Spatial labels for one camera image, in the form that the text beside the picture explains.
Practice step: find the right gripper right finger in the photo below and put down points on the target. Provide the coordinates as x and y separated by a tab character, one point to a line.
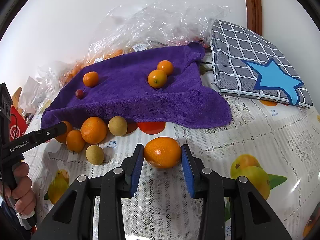
251	215

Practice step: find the orange tangerine big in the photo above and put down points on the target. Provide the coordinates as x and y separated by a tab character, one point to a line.
162	152

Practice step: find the orange kumquat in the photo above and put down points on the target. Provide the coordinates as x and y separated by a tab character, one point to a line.
157	78
74	141
166	66

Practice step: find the orange tangerine large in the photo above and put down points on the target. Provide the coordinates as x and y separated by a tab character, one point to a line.
93	130

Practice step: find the tan longan fruit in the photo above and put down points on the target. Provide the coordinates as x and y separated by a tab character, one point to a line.
95	154
117	126

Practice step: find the small red fruit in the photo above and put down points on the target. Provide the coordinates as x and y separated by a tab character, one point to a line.
79	94

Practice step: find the person's left hand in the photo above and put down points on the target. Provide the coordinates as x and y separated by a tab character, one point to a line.
23	193

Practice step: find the red paper bag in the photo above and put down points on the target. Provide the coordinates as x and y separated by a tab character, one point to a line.
18	125

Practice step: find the white plastic bag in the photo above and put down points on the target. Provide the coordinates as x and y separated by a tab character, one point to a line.
32	95

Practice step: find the fruit print tablecloth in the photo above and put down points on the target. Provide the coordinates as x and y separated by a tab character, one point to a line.
284	139

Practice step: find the purple towel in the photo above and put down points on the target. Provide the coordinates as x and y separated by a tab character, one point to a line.
123	90

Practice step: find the grey checked cushion with star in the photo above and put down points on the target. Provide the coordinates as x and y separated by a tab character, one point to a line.
247	65

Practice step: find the clear plastic bag of fruit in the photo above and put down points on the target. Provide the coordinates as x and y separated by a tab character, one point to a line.
158	24

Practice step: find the brown wooden door frame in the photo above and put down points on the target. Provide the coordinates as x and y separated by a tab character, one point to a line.
254	16

